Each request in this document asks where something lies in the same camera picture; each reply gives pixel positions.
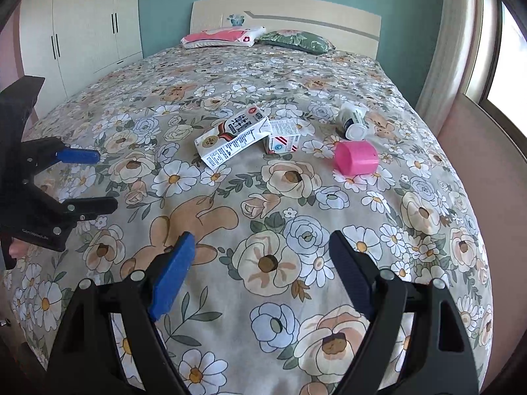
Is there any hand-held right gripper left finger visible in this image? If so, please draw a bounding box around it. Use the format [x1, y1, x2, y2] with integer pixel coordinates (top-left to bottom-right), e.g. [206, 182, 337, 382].
[47, 231, 196, 395]

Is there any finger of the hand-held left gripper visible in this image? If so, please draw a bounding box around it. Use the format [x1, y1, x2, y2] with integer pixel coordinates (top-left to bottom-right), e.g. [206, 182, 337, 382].
[25, 138, 101, 176]
[45, 196, 120, 224]

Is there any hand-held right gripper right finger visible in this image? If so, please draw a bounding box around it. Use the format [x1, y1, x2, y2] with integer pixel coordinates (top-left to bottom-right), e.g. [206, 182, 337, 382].
[329, 230, 479, 395]

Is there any pink plastic cup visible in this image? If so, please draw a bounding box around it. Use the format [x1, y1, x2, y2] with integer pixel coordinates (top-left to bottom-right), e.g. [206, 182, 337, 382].
[333, 140, 380, 176]

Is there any small white drink carton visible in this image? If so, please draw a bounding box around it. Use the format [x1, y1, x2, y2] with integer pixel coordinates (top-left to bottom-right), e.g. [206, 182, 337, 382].
[263, 117, 314, 155]

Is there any tall white milk carton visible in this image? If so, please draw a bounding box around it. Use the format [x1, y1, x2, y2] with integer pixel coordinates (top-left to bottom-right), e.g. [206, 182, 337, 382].
[194, 105, 273, 170]

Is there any white plastic bottle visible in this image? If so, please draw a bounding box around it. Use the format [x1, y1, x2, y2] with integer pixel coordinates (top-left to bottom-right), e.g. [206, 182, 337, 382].
[335, 102, 370, 141]

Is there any floral printed blanket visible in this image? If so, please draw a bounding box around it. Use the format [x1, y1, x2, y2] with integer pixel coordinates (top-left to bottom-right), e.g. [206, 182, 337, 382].
[0, 43, 495, 395]

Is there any cream wardrobe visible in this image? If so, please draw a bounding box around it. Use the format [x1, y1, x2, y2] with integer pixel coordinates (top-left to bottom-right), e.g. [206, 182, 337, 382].
[18, 0, 144, 120]

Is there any pink and white pillow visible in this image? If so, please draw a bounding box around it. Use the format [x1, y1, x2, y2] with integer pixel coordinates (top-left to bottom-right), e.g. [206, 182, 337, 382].
[181, 26, 266, 49]

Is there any green floral pillow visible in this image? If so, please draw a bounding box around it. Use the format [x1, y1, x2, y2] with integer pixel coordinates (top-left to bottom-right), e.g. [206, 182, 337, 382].
[255, 30, 337, 56]

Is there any beige curtain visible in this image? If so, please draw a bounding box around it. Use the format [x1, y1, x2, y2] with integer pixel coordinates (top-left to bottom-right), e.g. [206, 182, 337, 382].
[416, 0, 488, 132]

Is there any window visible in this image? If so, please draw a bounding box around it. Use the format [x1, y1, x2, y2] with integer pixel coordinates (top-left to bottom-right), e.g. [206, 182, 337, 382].
[465, 0, 527, 132]

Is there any light wooden headboard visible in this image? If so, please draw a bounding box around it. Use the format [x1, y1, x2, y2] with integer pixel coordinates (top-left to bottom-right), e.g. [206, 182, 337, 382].
[190, 0, 383, 58]

